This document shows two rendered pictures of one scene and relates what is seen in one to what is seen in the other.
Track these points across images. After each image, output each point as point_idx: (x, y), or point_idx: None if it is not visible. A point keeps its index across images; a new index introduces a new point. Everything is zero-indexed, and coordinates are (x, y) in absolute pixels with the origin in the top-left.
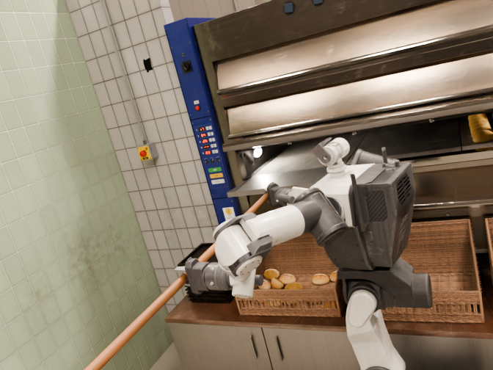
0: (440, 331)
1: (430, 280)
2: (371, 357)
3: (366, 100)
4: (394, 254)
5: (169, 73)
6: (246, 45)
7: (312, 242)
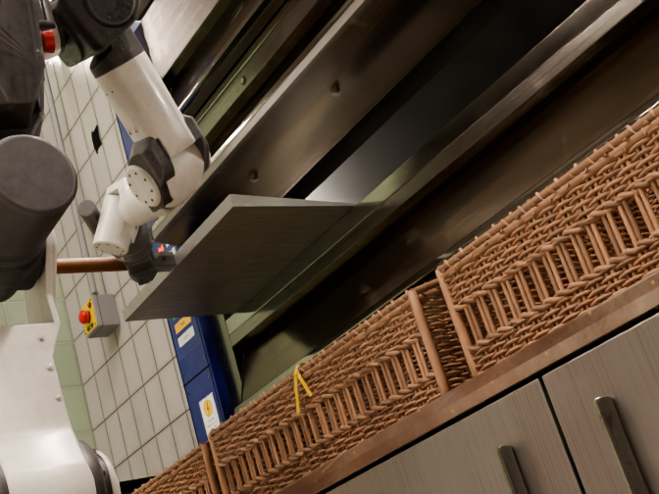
0: (336, 458)
1: (66, 164)
2: None
3: None
4: None
5: (119, 139)
6: (193, 20)
7: None
